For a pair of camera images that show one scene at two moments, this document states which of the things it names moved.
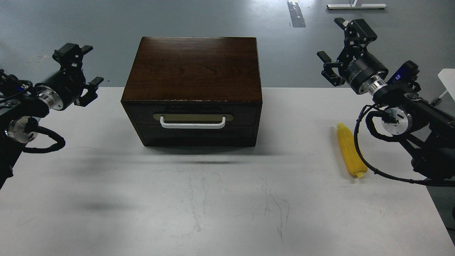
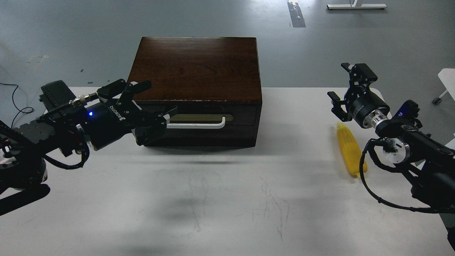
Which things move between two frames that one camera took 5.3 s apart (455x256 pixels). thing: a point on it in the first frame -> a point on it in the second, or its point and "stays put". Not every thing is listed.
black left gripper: [62, 89] -> [105, 123]
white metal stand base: [362, 6] stays put
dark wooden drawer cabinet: [194, 91] stays put
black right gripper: [365, 73] -> [367, 108]
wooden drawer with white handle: [193, 116] stays put
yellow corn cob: [353, 159] stays put
